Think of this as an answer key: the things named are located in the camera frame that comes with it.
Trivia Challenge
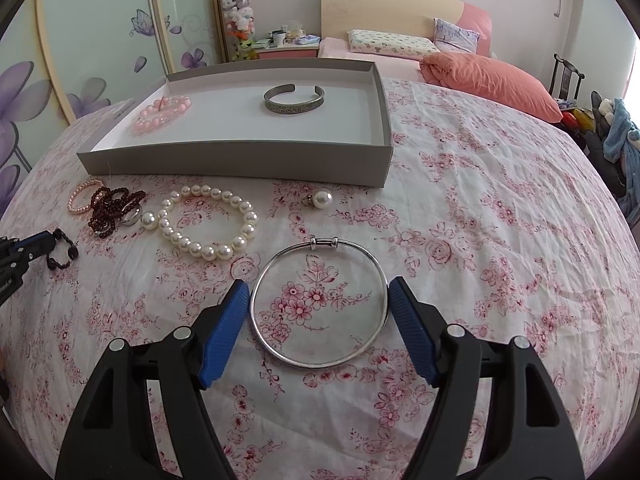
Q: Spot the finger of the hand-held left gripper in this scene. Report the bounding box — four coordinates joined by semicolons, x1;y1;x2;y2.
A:
0;230;56;262

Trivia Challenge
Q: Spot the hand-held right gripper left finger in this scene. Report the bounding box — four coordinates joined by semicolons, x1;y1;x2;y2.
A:
55;280;251;480

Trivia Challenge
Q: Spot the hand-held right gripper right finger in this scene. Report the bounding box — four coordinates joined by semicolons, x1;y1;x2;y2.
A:
387;276;586;480

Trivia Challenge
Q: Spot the black bead bracelet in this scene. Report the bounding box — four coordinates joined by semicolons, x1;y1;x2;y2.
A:
45;229;80;272

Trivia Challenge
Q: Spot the thin pink bead bracelet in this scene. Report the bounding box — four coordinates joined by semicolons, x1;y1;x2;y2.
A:
67;178;106;216

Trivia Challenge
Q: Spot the dark red bead bracelet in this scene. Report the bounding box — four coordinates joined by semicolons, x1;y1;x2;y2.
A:
87;186;148;238

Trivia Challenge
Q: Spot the white pearl bracelet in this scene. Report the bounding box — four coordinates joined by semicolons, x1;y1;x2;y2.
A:
157;184;258;262

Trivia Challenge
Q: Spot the thin silver bangle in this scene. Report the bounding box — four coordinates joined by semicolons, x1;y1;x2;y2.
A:
249;236;390;371

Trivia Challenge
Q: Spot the shallow grey cardboard box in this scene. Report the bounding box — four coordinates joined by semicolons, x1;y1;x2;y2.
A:
76;57;394;190

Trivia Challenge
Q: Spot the pink floral bed sheet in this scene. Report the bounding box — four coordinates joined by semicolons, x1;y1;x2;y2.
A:
0;77;640;480

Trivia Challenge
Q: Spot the pearl pendant with metal loop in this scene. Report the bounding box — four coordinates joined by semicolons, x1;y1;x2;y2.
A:
301;191;335;211

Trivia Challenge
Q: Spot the floral glass sliding wardrobe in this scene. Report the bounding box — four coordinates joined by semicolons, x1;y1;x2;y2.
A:
0;0;226;201

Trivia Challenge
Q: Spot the folded orange quilt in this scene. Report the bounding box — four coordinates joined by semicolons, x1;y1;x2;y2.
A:
419;51;565;123

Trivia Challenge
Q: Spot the red and yellow toy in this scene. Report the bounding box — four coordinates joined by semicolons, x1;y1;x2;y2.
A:
561;107;597;134

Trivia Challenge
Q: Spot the pink and white nightstand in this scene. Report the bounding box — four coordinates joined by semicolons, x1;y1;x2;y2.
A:
250;42;321;62

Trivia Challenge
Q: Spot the plain pink bed sheet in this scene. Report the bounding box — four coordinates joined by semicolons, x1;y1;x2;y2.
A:
318;37;426;83

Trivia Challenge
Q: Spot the patterned white pillow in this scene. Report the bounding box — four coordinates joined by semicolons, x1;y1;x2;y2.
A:
347;29;441;56

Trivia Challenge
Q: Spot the small purple pillow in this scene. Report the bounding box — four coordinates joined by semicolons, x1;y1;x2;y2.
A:
432;17;481;54

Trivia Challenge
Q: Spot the dark wooden chair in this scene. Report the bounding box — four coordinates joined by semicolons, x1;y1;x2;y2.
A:
549;54;586;101

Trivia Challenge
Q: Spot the clear tube of plush toys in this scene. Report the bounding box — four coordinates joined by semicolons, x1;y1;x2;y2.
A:
219;0;258;63

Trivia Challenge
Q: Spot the beige and pink headboard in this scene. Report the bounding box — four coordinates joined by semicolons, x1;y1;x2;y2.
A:
320;0;493;58

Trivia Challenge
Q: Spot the large pink bead bracelet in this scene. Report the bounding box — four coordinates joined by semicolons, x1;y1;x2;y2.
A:
132;94;193;136

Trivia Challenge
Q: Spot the engraved silver cuff bracelet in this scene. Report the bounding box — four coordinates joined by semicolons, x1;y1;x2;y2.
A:
264;84;326;117

